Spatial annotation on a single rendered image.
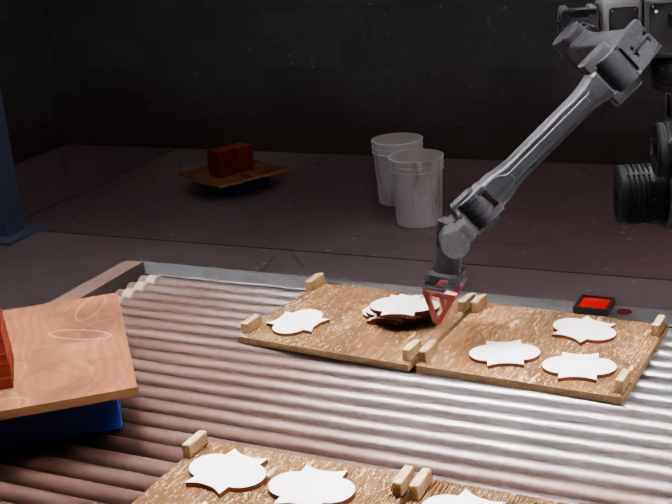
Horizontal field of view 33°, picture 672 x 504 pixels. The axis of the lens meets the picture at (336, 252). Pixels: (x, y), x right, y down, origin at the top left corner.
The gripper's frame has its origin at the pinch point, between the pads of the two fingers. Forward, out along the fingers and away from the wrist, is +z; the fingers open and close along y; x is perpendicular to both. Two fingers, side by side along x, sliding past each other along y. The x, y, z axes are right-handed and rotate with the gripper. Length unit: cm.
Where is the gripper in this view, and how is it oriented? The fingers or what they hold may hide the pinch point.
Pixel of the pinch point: (441, 313)
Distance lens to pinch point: 230.7
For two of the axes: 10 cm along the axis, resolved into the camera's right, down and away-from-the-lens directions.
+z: -0.8, 9.6, 2.6
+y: 2.8, -2.3, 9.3
